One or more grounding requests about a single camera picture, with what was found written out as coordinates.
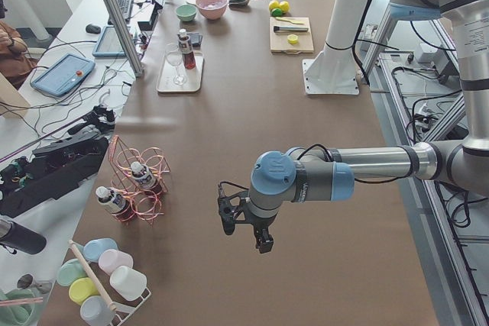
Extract steel muddler black tip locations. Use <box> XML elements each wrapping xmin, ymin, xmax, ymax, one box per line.
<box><xmin>273</xmin><ymin>25</ymin><xmax>309</xmax><ymax>33</ymax></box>

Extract pink cup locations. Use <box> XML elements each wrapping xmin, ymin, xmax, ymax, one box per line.
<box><xmin>98</xmin><ymin>249</ymin><xmax>134</xmax><ymax>276</ymax></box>

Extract pink bowl of ice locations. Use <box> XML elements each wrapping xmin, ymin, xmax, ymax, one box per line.
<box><xmin>196</xmin><ymin>0</ymin><xmax>228</xmax><ymax>20</ymax></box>

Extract steel jigger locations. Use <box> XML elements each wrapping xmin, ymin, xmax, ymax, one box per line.
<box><xmin>17</xmin><ymin>273</ymin><xmax>53</xmax><ymax>295</ymax></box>

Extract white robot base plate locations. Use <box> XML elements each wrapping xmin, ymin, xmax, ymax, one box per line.
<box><xmin>301</xmin><ymin>59</ymin><xmax>359</xmax><ymax>95</ymax></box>

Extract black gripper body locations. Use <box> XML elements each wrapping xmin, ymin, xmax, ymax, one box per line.
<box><xmin>217</xmin><ymin>182</ymin><xmax>275</xmax><ymax>230</ymax></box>

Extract pink chopsticks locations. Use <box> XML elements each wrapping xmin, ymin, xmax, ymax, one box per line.
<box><xmin>0</xmin><ymin>297</ymin><xmax>44</xmax><ymax>307</ymax></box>

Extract blue cup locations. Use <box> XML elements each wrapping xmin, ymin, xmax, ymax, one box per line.
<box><xmin>83</xmin><ymin>237</ymin><xmax>118</xmax><ymax>262</ymax></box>

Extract green bowl with spoon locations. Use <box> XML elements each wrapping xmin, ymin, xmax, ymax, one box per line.
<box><xmin>1</xmin><ymin>289</ymin><xmax>42</xmax><ymax>325</ymax></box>

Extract yellow plastic knife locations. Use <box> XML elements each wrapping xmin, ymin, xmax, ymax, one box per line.
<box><xmin>275</xmin><ymin>17</ymin><xmax>305</xmax><ymax>25</ymax></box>

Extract white rabbit serving tray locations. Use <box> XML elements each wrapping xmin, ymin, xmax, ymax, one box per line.
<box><xmin>156</xmin><ymin>51</ymin><xmax>204</xmax><ymax>93</ymax></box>

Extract white wire cup rack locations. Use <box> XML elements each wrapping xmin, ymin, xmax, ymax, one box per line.
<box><xmin>68</xmin><ymin>240</ymin><xmax>151</xmax><ymax>325</ymax></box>

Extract blue teach pendant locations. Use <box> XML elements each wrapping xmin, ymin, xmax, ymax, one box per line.
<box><xmin>31</xmin><ymin>53</ymin><xmax>96</xmax><ymax>97</ymax></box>
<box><xmin>92</xmin><ymin>25</ymin><xmax>125</xmax><ymax>58</ymax></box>

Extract grey cup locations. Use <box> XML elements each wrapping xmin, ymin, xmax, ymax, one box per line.
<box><xmin>79</xmin><ymin>295</ymin><xmax>115</xmax><ymax>326</ymax></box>

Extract green cup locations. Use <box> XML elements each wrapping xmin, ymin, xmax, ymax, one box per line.
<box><xmin>57</xmin><ymin>258</ymin><xmax>87</xmax><ymax>287</ymax></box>

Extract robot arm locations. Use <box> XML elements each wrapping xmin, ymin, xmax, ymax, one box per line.
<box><xmin>218</xmin><ymin>0</ymin><xmax>488</xmax><ymax>253</ymax></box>
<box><xmin>324</xmin><ymin>0</ymin><xmax>368</xmax><ymax>81</ymax></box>

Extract upper yellow lemon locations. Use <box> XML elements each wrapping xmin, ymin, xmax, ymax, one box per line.
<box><xmin>268</xmin><ymin>0</ymin><xmax>280</xmax><ymax>11</ymax></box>

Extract clear wine glass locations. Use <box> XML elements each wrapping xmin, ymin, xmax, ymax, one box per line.
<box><xmin>165</xmin><ymin>43</ymin><xmax>187</xmax><ymax>86</ymax></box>

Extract copper wire bottle basket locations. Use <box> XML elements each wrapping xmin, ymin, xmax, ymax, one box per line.
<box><xmin>108</xmin><ymin>135</ymin><xmax>171</xmax><ymax>224</ymax></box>

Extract yellow lemon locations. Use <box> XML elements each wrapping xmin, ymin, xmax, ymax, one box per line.
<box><xmin>270</xmin><ymin>8</ymin><xmax>283</xmax><ymax>17</ymax></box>
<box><xmin>268</xmin><ymin>0</ymin><xmax>280</xmax><ymax>11</ymax></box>

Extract black thermos bottle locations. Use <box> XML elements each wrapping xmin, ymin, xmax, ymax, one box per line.
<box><xmin>1</xmin><ymin>219</ymin><xmax>47</xmax><ymax>255</ymax></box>

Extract black keyboard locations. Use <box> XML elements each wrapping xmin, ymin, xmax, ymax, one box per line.
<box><xmin>116</xmin><ymin>0</ymin><xmax>133</xmax><ymax>22</ymax></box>

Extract yellow cup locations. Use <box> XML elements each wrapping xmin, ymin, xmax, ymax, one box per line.
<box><xmin>68</xmin><ymin>277</ymin><xmax>99</xmax><ymax>305</ymax></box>

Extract bamboo cutting board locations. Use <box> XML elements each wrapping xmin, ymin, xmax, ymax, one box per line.
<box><xmin>270</xmin><ymin>17</ymin><xmax>314</xmax><ymax>53</ymax></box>

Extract black computer mouse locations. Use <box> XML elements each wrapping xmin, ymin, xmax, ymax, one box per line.
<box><xmin>85</xmin><ymin>24</ymin><xmax>101</xmax><ymax>34</ymax></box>

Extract white cup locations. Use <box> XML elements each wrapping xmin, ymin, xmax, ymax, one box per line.
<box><xmin>109</xmin><ymin>266</ymin><xmax>147</xmax><ymax>301</ymax></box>

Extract lower yellow lemon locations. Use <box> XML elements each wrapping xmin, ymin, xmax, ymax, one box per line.
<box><xmin>270</xmin><ymin>8</ymin><xmax>283</xmax><ymax>17</ymax></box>

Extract lemon half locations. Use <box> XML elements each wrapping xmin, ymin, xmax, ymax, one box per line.
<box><xmin>287</xmin><ymin>34</ymin><xmax>299</xmax><ymax>44</ymax></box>

